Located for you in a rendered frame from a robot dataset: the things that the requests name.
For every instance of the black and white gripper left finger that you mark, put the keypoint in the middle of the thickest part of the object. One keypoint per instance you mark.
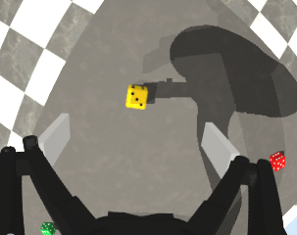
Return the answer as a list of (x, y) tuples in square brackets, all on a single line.
[(68, 212)]

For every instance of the yellow die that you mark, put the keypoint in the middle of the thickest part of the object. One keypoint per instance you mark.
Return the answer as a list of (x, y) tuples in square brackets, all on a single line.
[(136, 97)]

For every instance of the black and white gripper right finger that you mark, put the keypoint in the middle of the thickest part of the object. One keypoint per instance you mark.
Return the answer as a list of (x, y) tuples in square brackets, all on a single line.
[(264, 210)]

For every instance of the red die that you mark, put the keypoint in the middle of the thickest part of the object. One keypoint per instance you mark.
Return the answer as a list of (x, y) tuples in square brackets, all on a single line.
[(277, 160)]

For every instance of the green die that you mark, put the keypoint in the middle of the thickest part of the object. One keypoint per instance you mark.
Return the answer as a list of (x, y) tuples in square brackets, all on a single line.
[(47, 228)]

